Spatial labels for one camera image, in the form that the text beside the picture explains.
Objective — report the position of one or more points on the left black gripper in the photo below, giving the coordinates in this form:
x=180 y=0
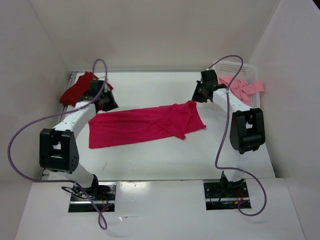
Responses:
x=114 y=105

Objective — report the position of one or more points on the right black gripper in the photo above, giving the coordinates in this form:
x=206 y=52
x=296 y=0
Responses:
x=195 y=97

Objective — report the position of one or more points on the dark red t shirt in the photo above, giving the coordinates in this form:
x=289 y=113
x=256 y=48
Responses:
x=80 y=90

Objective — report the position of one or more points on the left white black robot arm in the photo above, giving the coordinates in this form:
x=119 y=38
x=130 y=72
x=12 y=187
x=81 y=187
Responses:
x=58 y=151

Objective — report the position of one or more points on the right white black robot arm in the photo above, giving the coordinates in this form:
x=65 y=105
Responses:
x=244 y=125

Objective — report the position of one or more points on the white plastic basket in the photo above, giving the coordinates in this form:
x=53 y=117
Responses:
x=227 y=71

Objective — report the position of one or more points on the light pink t shirt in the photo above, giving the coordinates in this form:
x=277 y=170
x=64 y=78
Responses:
x=243 y=90

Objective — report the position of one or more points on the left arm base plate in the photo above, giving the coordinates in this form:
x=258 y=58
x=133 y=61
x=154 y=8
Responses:
x=104 y=199

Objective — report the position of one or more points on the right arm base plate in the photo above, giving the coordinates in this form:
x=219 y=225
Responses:
x=217 y=198

